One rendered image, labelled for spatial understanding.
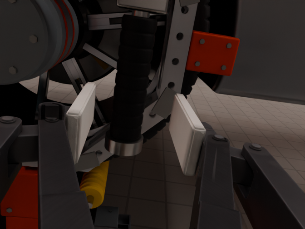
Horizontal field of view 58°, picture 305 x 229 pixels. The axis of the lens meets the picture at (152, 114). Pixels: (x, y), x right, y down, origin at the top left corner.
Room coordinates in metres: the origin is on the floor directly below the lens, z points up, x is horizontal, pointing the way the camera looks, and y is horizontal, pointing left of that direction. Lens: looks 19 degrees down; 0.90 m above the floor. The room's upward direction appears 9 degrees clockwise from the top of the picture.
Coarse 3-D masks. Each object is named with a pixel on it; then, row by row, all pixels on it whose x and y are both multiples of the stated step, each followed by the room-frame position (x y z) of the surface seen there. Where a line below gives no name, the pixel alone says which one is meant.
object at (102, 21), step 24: (72, 0) 0.62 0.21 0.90; (96, 24) 0.59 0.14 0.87; (120, 24) 0.60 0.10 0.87; (96, 48) 0.59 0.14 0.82; (48, 72) 0.58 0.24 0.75; (72, 72) 0.58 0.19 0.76; (0, 96) 0.64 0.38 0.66; (24, 96) 0.72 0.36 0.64; (96, 96) 0.61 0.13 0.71; (24, 120) 0.60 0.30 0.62; (96, 120) 0.59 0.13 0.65
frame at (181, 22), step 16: (176, 0) 0.50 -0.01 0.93; (192, 0) 0.50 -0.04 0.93; (176, 16) 0.50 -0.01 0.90; (192, 16) 0.51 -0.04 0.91; (176, 32) 0.50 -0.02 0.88; (176, 48) 0.50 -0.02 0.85; (160, 64) 0.56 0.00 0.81; (176, 64) 0.52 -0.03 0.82; (160, 80) 0.52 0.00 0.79; (176, 80) 0.51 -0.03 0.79; (160, 96) 0.50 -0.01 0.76; (144, 112) 0.50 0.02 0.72; (160, 112) 0.50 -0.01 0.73; (144, 128) 0.50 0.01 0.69; (96, 144) 0.49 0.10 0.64; (80, 160) 0.48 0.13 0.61; (96, 160) 0.49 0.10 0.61
